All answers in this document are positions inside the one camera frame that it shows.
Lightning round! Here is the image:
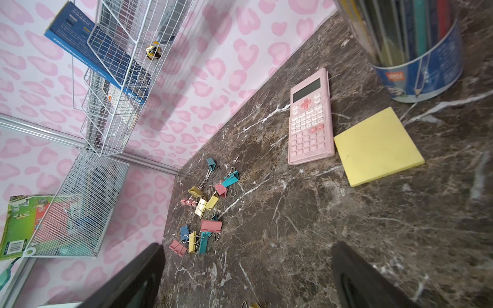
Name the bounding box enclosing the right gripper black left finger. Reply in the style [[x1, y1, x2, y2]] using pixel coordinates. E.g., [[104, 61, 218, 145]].
[[79, 243, 165, 308]]

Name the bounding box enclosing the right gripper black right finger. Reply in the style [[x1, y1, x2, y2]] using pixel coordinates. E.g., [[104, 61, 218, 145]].
[[331, 241, 419, 307]]

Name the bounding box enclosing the pink binder clip left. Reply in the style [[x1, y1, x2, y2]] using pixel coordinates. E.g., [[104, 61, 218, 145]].
[[169, 240, 188, 257]]

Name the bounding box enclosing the pink binder clip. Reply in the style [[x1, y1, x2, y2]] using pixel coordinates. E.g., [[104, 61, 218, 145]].
[[200, 220, 223, 234], [169, 240, 188, 257]]

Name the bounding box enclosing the blue binder clip centre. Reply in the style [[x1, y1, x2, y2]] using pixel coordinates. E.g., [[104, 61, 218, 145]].
[[180, 225, 190, 243]]

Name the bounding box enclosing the pink binder clip right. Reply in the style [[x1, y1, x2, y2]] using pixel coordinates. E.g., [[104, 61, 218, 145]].
[[200, 220, 223, 234]]

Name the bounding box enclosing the yellow binder clip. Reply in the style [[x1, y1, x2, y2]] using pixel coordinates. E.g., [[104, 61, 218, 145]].
[[205, 195, 219, 210]]

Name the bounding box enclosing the teal binder clip far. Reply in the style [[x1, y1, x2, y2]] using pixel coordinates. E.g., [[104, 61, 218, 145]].
[[206, 158, 216, 171]]

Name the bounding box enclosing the white mesh side basket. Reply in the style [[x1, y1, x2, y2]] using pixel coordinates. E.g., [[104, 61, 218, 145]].
[[23, 151, 129, 258]]

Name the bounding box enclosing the green red snack bag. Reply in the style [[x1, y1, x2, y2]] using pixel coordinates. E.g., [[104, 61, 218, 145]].
[[1, 195, 55, 261]]

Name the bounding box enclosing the yellow sticky note pad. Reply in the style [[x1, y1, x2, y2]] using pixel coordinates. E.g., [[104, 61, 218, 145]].
[[334, 107, 425, 187]]

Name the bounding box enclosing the pink calculator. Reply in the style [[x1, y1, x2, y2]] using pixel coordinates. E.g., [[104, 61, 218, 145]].
[[288, 68, 336, 166]]

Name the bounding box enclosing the pencil jar blue lid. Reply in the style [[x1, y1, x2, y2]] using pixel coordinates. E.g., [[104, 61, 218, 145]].
[[335, 0, 464, 103]]

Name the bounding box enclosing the blue book in shelf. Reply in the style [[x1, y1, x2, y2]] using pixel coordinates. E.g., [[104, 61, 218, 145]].
[[44, 1, 151, 105]]

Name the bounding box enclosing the white wire wall shelf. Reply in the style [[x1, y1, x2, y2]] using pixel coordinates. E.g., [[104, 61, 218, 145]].
[[81, 1, 194, 157]]

